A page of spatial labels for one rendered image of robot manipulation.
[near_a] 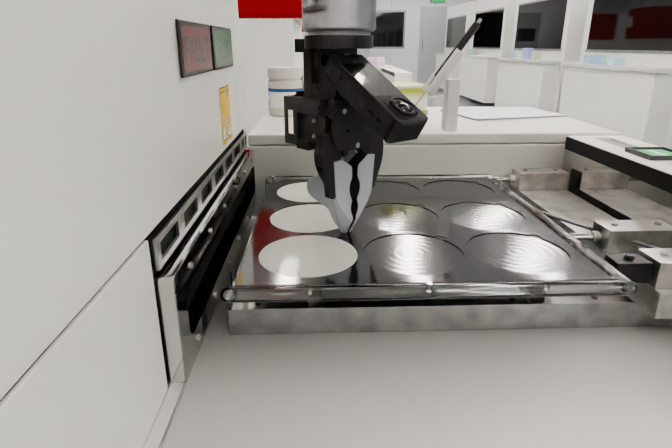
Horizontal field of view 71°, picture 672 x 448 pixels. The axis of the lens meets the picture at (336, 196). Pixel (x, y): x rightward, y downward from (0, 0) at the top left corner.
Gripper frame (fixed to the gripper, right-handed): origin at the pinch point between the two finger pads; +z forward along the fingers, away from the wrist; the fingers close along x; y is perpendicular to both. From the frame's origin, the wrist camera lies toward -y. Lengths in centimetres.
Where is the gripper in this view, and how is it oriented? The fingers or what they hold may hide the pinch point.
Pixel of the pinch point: (351, 223)
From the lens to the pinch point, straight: 52.7
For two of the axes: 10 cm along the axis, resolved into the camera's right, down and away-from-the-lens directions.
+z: 0.0, 9.5, 3.1
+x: -7.3, 2.1, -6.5
